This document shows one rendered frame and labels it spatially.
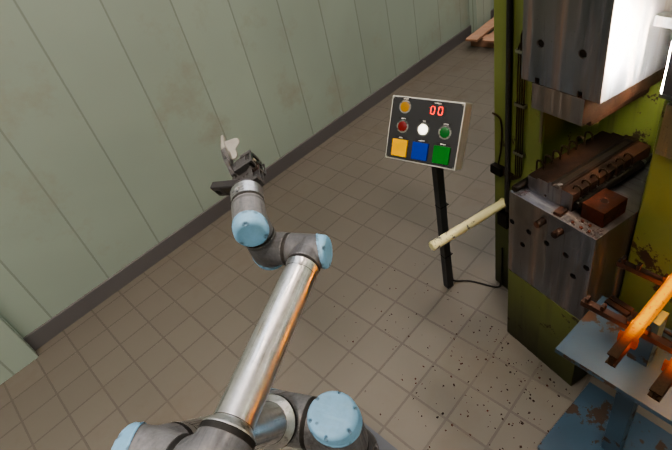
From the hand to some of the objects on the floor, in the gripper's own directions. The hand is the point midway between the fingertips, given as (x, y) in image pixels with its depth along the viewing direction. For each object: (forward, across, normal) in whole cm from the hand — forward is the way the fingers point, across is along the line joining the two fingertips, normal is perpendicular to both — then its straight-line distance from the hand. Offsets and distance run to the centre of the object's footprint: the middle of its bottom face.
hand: (236, 151), depth 146 cm
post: (+27, -168, -18) cm, 171 cm away
